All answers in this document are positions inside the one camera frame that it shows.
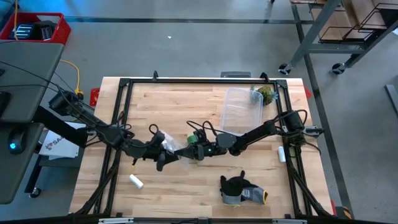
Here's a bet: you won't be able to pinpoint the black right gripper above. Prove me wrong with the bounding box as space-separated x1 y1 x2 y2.
174 141 229 162

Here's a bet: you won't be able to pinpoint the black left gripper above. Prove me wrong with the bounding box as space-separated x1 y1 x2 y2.
141 130 182 172

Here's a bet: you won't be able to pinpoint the clear plastic bag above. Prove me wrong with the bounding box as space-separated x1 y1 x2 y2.
160 129 191 171

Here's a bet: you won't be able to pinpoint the black grey work glove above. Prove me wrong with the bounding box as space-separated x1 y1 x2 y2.
220 170 269 207

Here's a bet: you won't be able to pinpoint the clear plastic bin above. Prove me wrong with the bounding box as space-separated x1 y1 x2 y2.
219 87 264 136

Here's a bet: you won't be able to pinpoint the small white roll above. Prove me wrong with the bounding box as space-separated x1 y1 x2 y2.
128 174 145 190
277 145 287 164

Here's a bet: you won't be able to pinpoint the small grey box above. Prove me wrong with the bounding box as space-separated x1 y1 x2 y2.
220 71 252 78

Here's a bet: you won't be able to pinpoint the small green artificial plant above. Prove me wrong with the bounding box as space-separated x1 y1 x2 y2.
249 85 279 107

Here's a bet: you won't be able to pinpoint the white printed paper sheet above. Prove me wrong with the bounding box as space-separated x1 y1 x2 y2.
39 121 87 160

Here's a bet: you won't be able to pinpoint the black device with blue light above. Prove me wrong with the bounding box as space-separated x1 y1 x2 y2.
6 129 28 156

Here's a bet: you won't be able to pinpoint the red plastic crate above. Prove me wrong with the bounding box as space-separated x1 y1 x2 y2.
0 12 72 46

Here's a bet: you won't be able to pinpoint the grey equipment cart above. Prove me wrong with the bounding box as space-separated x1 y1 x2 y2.
0 40 65 205

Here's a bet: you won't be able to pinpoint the grey metal shelf cart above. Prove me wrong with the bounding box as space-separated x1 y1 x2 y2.
277 0 398 76

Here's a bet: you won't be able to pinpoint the black box with silver slats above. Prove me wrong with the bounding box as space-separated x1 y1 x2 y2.
9 23 34 40

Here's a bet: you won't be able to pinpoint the flat cardboard sheets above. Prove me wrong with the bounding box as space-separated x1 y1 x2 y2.
310 0 398 41

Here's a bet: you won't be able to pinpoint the grey metal bar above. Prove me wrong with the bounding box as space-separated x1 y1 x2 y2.
384 83 398 118

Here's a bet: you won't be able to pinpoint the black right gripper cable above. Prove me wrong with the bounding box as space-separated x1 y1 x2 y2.
185 120 222 138

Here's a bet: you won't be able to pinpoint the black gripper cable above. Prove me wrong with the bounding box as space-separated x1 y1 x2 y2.
185 120 222 138
148 123 160 139

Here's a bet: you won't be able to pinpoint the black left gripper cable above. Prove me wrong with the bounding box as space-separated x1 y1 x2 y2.
148 123 160 139

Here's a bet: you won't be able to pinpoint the yellow cable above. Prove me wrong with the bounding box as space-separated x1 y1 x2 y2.
60 58 85 96

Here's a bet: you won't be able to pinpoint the grey metal bracket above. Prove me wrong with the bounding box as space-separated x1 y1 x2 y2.
304 125 326 138

